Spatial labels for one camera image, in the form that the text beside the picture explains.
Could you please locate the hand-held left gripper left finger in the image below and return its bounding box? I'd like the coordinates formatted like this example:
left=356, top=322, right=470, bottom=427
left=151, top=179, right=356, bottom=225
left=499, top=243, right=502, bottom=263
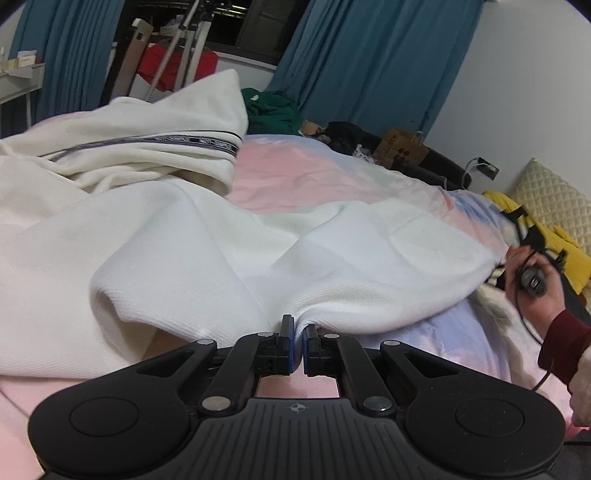
left=134, top=315, right=295, bottom=414

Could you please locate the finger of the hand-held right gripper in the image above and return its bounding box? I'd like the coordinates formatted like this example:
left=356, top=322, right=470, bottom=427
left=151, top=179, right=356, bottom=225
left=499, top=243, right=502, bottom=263
left=501, top=207, right=542, bottom=250

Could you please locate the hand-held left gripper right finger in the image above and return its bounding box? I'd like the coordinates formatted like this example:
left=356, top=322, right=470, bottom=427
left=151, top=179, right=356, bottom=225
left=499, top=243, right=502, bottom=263
left=302, top=324, right=467, bottom=414

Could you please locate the white knit garment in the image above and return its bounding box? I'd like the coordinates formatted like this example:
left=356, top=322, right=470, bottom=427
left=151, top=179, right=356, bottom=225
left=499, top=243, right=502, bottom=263
left=0, top=69, right=509, bottom=379

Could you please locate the person's right forearm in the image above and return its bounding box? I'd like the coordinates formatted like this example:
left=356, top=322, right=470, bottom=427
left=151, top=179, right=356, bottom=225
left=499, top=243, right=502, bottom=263
left=537, top=308, right=591, bottom=385

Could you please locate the dark clothes pile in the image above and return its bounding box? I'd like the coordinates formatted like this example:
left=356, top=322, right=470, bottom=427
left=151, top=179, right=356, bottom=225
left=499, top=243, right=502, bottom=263
left=324, top=121, right=389, bottom=157

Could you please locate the green clothes pile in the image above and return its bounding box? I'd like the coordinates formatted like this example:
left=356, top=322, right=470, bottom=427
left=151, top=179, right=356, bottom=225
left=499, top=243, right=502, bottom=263
left=241, top=88, right=304, bottom=136

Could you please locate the person's right hand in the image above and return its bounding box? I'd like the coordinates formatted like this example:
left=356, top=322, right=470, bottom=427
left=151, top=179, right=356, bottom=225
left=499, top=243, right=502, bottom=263
left=504, top=246, right=567, bottom=342

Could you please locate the cream quilted pillow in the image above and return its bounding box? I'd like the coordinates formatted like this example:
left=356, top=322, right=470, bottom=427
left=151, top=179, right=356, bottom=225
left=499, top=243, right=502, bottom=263
left=510, top=158, right=591, bottom=259

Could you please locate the yellow cloth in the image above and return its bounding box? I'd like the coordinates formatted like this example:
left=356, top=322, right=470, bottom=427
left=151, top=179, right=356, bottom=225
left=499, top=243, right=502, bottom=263
left=482, top=190, right=591, bottom=294

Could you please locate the black bench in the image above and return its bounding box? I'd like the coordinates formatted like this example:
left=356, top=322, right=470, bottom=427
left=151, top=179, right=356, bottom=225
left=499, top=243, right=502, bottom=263
left=404, top=147, right=473, bottom=190

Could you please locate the brown cardboard box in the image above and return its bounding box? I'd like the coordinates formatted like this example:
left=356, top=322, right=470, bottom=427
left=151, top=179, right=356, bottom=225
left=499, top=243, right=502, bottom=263
left=372, top=129, right=430, bottom=172

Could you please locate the pastel bed blanket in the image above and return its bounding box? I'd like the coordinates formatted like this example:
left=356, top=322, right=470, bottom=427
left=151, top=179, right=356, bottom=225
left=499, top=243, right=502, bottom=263
left=0, top=111, right=591, bottom=480

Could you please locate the blue curtain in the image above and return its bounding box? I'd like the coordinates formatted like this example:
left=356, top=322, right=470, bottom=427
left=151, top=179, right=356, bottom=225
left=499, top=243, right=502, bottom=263
left=267, top=0, right=485, bottom=140
left=9, top=0, right=126, bottom=125

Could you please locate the white steamer pole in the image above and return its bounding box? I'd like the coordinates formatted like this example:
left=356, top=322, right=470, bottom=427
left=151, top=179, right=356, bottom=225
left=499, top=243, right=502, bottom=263
left=178, top=13, right=214, bottom=89

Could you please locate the red cloth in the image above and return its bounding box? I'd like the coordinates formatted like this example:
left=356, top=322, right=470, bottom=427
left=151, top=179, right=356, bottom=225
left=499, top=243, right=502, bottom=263
left=137, top=44, right=219, bottom=87

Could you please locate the dark window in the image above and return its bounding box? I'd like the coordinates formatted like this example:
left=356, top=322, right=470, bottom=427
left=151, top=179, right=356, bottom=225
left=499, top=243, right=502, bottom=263
left=136, top=0, right=315, bottom=62

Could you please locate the flat cardboard piece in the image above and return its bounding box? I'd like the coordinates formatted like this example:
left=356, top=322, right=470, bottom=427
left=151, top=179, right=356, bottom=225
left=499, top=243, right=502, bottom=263
left=110, top=18, right=155, bottom=100

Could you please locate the white side desk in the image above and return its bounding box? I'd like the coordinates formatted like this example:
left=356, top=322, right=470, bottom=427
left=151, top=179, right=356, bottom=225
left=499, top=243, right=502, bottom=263
left=0, top=46, right=47, bottom=131

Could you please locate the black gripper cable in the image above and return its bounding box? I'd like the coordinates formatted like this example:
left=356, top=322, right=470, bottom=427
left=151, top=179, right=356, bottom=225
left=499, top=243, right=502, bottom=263
left=514, top=277, right=555, bottom=394

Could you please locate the wall socket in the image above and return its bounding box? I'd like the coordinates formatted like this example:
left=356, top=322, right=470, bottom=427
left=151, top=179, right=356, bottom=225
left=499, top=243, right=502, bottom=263
left=475, top=159, right=501, bottom=181

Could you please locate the garment steamer hose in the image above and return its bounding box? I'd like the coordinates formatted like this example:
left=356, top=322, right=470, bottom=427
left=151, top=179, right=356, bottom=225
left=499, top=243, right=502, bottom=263
left=145, top=0, right=202, bottom=100

